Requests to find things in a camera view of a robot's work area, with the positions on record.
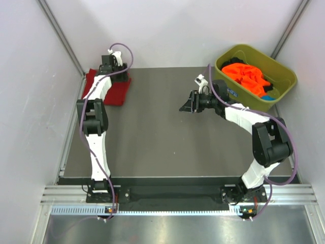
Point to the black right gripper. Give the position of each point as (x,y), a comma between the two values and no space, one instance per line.
(193,104)

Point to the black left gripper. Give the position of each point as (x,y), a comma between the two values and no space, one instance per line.
(123,77)

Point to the dark red t-shirt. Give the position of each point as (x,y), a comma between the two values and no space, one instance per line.
(116,95)

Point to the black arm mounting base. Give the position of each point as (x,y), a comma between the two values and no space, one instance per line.
(176,193)

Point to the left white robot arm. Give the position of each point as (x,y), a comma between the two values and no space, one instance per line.
(93,124)

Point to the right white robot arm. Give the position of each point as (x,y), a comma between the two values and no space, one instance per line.
(270,142)

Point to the black garment in bin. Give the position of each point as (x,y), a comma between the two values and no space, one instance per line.
(231,61)

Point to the orange t-shirt in bin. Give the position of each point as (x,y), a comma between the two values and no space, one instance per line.
(249,77)

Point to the olive green plastic bin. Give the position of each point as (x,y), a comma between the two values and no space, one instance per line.
(282,78)

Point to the blue garment in bin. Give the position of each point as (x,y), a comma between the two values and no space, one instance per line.
(267,98)

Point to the left aluminium frame post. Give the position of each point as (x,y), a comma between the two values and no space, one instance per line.
(60,34)

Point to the aluminium frame post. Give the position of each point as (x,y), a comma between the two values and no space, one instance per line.
(60,34)
(298,13)

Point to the right aluminium frame post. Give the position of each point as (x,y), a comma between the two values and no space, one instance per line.
(298,13)

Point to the slotted grey cable duct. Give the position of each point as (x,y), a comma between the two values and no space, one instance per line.
(101,210)

